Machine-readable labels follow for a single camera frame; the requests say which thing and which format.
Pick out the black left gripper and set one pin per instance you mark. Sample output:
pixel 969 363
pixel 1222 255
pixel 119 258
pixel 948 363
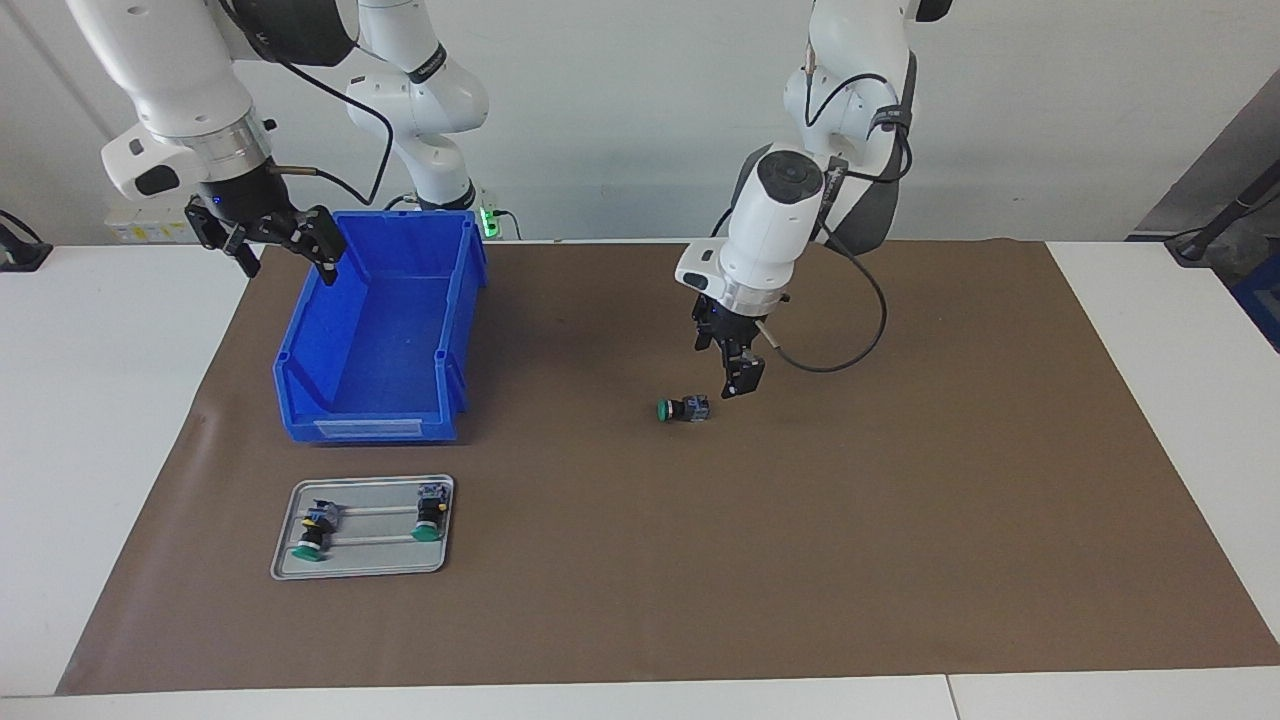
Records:
pixel 735 322

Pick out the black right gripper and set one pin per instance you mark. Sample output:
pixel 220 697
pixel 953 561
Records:
pixel 245 195

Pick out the green push button switch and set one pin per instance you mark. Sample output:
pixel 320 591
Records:
pixel 690 408

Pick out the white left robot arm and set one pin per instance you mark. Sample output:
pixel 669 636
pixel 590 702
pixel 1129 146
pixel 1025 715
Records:
pixel 780 220

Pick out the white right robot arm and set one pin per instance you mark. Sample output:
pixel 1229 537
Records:
pixel 170 60

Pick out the green push button, yellow mark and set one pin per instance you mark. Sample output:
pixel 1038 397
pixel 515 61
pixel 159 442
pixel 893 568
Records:
pixel 315 535

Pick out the green push button, white block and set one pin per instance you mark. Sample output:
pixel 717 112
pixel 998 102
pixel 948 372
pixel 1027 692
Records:
pixel 428 515

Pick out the blue plastic storage bin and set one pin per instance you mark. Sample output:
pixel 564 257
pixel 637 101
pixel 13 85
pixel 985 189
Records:
pixel 380 330

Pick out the brown table mat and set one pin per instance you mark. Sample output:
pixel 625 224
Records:
pixel 700 550

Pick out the black table clamp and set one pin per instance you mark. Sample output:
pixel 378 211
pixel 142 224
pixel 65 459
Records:
pixel 25 255

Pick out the silver metal tray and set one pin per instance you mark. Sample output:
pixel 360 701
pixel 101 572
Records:
pixel 385 562

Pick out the black pole stand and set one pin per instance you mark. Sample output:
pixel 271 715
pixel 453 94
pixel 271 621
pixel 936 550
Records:
pixel 1200 248

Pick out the blue crate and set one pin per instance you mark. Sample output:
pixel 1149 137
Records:
pixel 1262 300

